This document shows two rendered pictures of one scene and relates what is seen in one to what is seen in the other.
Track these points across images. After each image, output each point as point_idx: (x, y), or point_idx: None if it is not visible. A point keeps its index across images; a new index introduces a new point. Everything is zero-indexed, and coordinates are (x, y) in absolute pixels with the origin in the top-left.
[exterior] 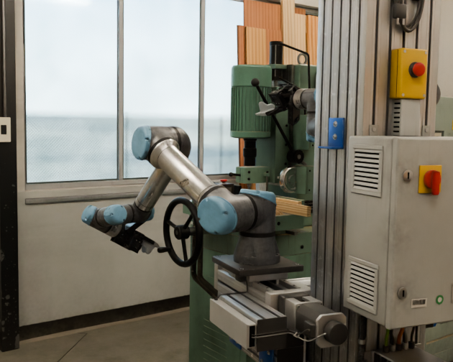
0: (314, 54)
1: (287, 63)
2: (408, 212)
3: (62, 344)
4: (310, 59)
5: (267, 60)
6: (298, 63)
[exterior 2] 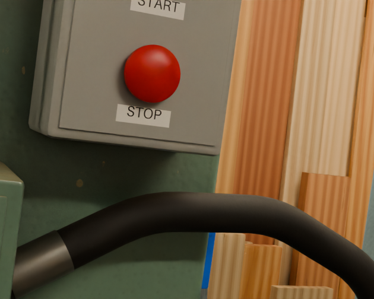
0: None
1: (313, 13)
2: None
3: None
4: None
5: (261, 0)
6: (342, 18)
